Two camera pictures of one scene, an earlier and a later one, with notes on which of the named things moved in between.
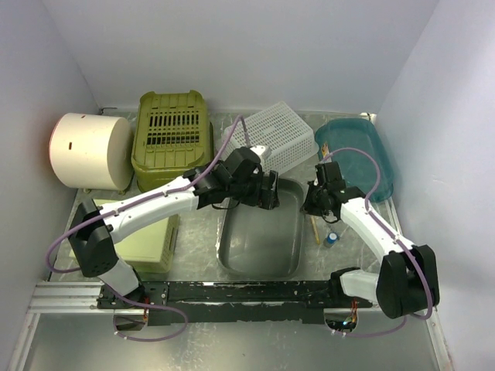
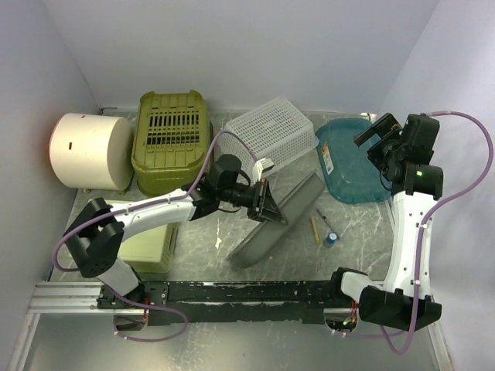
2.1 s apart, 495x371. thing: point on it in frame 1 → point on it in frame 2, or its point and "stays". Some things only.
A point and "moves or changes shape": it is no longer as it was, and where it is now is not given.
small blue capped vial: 332,237 stays
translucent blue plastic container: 356,145 stays
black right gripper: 308,207 → 385,126
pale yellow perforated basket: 148,248 stays
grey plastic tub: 258,243 moves or changes shape
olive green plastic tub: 172,135 stays
